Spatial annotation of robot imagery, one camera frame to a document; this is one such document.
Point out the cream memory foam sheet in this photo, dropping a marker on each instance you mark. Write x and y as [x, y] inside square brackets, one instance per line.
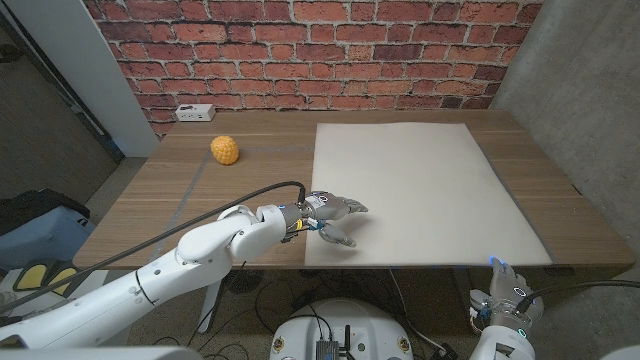
[410, 190]

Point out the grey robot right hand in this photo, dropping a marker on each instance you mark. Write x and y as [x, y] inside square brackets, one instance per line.
[510, 295]

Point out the white robot torso base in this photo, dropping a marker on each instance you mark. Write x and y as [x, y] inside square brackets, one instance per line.
[365, 325]

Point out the red brick printed backdrop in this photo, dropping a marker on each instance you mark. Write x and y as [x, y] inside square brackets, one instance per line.
[300, 50]

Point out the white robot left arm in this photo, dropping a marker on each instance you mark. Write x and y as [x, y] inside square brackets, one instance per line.
[150, 280]

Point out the white table leg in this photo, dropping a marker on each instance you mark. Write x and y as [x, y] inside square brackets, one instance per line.
[209, 310]

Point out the grey table leg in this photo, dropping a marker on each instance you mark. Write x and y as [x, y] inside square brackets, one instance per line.
[462, 290]

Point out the black antenna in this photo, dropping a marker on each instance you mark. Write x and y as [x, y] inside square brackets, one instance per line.
[347, 340]

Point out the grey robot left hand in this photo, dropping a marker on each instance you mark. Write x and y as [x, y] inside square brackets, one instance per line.
[325, 207]

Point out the black round floor object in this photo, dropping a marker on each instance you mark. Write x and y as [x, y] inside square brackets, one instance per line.
[242, 281]

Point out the black yellow slipper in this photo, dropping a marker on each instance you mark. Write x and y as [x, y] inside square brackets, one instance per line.
[62, 281]
[31, 276]

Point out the black bag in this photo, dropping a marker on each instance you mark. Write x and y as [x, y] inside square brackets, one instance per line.
[30, 205]

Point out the white power strip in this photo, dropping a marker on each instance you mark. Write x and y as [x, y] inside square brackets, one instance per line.
[195, 112]

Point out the yellow toy pineapple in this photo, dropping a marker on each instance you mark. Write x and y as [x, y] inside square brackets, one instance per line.
[224, 149]

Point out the blue storage container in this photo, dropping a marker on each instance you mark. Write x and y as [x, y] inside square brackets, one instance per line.
[40, 240]

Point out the white wall panel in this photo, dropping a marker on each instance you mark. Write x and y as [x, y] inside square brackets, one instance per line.
[75, 60]

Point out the small grey electronics box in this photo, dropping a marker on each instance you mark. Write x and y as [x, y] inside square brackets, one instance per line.
[327, 350]

